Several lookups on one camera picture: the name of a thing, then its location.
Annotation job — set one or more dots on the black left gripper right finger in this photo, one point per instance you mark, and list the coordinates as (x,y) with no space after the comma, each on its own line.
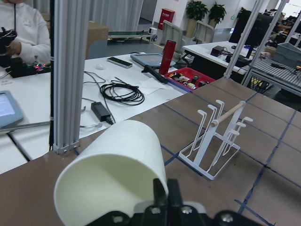
(174,196)

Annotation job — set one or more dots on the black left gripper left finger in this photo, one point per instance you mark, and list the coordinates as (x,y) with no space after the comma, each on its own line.
(160,197)

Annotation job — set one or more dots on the white ikea cup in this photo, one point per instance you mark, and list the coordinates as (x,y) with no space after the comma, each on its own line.
(115,172)

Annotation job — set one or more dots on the black power adapter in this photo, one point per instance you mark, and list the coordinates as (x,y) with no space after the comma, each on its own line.
(102,113)

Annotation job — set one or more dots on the red parts bin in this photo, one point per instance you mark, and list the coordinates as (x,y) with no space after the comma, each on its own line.
(188,79)

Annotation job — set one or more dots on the blue teach pendant tablet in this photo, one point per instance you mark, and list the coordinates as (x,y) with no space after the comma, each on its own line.
(152,59)

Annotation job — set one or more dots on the red water bottle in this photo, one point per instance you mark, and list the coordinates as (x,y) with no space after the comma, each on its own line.
(167,56)

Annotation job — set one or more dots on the seated person in white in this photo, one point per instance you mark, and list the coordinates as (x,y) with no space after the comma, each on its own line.
(32,43)

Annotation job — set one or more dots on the white wire cup rack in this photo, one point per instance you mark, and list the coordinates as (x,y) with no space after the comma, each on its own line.
(214,143)

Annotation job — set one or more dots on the aluminium frame post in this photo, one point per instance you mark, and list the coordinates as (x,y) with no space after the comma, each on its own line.
(68,35)

